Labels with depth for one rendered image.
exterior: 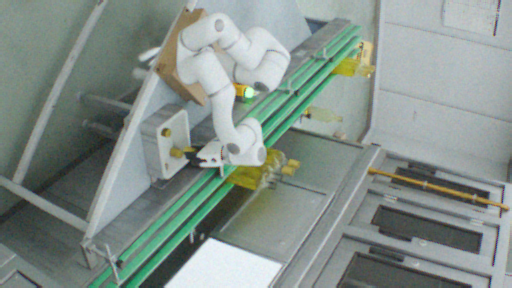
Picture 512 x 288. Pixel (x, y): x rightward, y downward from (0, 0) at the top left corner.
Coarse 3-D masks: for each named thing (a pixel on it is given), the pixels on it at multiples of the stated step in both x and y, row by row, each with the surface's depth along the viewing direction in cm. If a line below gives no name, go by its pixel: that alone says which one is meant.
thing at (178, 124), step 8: (184, 112) 176; (168, 120) 169; (176, 120) 180; (184, 120) 178; (160, 128) 165; (176, 128) 182; (184, 128) 180; (160, 136) 178; (176, 136) 184; (184, 136) 183; (160, 144) 167; (168, 144) 184; (176, 144) 186; (184, 144) 185; (160, 152) 169; (168, 152) 185; (160, 160) 171; (168, 160) 184; (176, 160) 185; (184, 160) 185; (168, 168) 180; (176, 168) 181; (168, 176) 176
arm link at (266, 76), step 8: (264, 56) 168; (272, 56) 166; (280, 56) 166; (264, 64) 165; (272, 64) 165; (280, 64) 166; (288, 64) 170; (240, 72) 168; (248, 72) 166; (256, 72) 164; (264, 72) 163; (272, 72) 164; (280, 72) 166; (240, 80) 169; (248, 80) 167; (256, 80) 165; (264, 80) 163; (272, 80) 164; (264, 88) 165; (272, 88) 165
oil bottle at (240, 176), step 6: (240, 168) 197; (234, 174) 195; (240, 174) 194; (246, 174) 194; (252, 174) 194; (258, 174) 194; (228, 180) 198; (234, 180) 196; (240, 180) 195; (246, 180) 193; (252, 180) 192; (258, 180) 191; (264, 180) 192; (246, 186) 195; (252, 186) 193; (258, 186) 192
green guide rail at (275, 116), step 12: (360, 36) 318; (348, 48) 299; (336, 60) 281; (324, 72) 267; (312, 84) 254; (300, 96) 242; (288, 108) 231; (264, 120) 223; (276, 120) 222; (264, 132) 213; (228, 168) 191
